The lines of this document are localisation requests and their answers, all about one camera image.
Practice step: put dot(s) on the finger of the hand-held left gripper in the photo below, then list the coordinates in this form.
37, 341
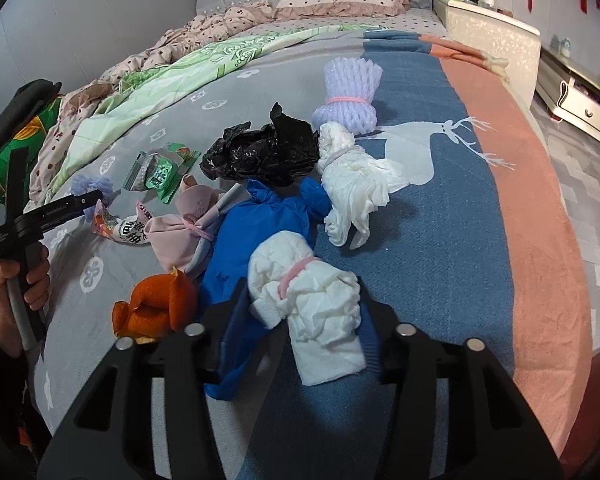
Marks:
94, 205

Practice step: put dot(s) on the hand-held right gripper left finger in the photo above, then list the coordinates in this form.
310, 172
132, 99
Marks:
219, 317

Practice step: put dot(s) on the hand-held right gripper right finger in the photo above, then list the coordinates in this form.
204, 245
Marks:
382, 322

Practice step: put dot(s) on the orange white snack wrapper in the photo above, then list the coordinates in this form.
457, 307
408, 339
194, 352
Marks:
122, 225

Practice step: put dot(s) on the green snack wrapper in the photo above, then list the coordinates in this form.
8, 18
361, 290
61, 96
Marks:
157, 172

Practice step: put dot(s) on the black plastic bag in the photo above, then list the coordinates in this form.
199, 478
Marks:
265, 152

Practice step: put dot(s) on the person's left forearm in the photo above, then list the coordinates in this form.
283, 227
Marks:
5, 410

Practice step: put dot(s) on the person's left hand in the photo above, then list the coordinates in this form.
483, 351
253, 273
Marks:
2, 310

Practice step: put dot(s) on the small purple foam net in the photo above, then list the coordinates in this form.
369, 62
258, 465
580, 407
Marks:
92, 184

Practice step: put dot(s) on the green and black bag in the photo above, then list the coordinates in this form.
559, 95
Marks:
10, 160

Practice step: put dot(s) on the black cloth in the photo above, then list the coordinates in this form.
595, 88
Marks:
20, 110

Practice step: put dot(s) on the white glove bundle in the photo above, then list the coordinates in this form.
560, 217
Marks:
352, 180

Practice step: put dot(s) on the deer print bed blanket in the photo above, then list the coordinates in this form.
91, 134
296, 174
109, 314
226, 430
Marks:
455, 185

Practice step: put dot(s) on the green floral quilt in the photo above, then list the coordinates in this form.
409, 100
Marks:
190, 65

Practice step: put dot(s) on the pink polka dot quilt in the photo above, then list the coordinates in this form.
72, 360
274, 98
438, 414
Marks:
180, 40

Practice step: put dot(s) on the large purple foam fruit net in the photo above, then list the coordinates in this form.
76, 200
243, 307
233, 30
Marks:
347, 90

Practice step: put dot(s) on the white low cabinet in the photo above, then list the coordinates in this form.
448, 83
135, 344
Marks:
580, 100

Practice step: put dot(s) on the white nightstand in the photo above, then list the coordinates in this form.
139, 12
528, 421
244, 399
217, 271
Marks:
495, 45

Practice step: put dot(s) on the blue white figurine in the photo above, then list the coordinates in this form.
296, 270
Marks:
565, 46

